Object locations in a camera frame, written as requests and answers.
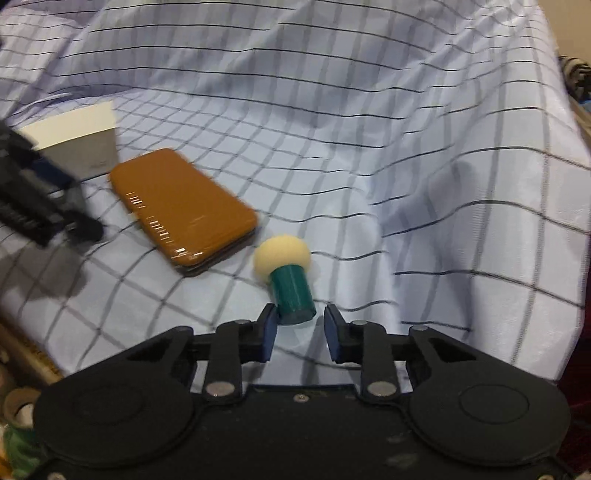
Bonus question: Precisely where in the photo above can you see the cream sponge green handle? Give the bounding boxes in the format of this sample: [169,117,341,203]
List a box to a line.
[253,235,317,325]

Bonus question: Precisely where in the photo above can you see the black white patterned item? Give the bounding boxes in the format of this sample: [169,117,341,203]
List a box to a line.
[559,56,591,103]

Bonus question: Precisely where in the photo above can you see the green cloth with tape roll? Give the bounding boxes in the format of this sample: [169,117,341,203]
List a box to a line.
[2,387,46,479]

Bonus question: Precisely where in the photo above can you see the white cardboard box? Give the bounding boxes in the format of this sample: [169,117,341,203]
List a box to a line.
[17,101,119,180]

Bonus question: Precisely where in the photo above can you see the checkered light blue cloth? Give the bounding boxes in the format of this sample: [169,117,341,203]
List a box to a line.
[1,1,590,380]

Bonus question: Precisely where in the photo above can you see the brown leather case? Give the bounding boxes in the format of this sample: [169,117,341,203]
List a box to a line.
[109,148,257,271]

